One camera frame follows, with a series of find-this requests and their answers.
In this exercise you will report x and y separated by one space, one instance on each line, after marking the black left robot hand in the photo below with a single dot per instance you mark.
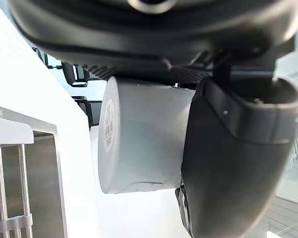
144 37

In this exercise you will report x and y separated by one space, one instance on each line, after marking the pale grey cup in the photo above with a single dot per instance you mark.
149 138

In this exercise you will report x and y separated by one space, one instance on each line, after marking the sink drain rack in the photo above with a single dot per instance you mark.
10 131

